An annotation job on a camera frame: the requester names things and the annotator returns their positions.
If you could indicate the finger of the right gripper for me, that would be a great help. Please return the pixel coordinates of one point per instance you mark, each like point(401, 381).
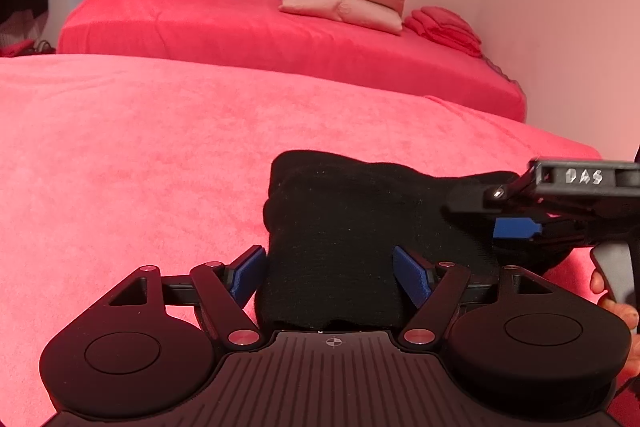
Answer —
point(546, 178)
point(540, 231)

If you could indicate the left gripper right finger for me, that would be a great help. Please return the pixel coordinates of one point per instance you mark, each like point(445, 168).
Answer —
point(517, 344)

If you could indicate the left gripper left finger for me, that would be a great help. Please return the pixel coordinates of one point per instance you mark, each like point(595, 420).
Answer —
point(153, 342)

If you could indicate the black pants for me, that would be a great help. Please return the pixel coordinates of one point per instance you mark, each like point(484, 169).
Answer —
point(334, 222)

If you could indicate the right hand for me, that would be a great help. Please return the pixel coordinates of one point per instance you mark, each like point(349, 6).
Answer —
point(628, 314)

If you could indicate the near pink bed blanket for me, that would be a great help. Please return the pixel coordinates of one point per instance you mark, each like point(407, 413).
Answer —
point(111, 162)

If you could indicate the pink bed blanket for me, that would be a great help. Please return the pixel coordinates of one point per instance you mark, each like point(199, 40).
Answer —
point(256, 34)
point(111, 162)

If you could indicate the folded red blanket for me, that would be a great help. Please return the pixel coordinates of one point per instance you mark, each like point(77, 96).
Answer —
point(446, 28)

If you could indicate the far pink bed blanket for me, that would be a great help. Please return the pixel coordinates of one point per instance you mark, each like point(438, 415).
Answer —
point(256, 34)

